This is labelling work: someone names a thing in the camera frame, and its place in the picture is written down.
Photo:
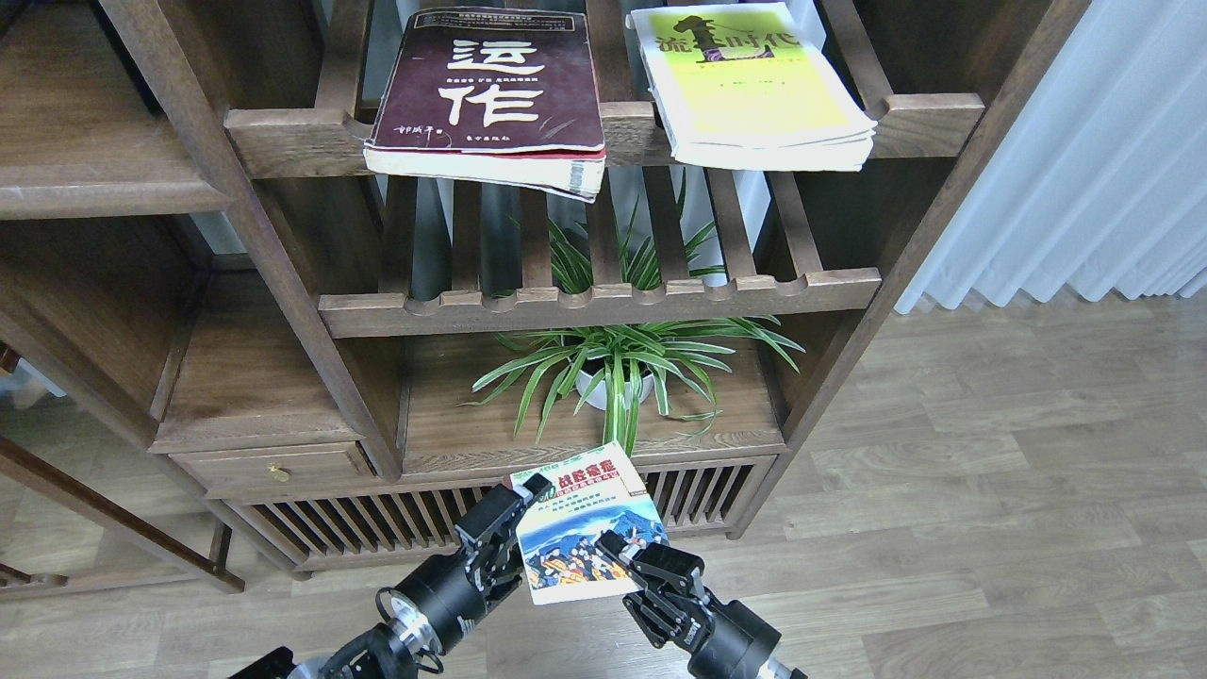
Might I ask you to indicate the dark wooden side frame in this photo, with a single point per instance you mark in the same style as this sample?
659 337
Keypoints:
82 510

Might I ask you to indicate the white pleated curtain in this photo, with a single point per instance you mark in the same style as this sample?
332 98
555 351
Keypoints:
1100 186

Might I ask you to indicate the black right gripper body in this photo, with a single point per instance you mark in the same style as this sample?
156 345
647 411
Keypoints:
736 644

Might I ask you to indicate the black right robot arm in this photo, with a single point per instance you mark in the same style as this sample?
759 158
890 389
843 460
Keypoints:
671 603

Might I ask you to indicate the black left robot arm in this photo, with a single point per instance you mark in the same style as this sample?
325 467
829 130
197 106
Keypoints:
376 653

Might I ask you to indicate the green spider plant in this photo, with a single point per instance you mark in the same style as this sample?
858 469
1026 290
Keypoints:
548 361

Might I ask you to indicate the white book with colourful picture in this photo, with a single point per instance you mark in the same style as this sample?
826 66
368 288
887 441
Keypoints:
591 492

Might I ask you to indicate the dark wooden bookshelf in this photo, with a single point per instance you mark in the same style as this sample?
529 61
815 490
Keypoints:
194 249

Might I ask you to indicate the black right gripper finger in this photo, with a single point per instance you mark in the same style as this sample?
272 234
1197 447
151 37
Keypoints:
667 615
657 566

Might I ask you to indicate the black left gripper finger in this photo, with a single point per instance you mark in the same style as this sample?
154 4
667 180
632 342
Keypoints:
496 573
489 528

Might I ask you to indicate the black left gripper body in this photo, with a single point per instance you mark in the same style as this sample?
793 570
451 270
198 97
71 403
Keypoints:
436 606

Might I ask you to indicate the dark maroon book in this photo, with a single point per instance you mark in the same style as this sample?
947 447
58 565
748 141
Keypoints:
493 94

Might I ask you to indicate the yellow green book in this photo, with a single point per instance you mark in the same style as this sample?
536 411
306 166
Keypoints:
739 87

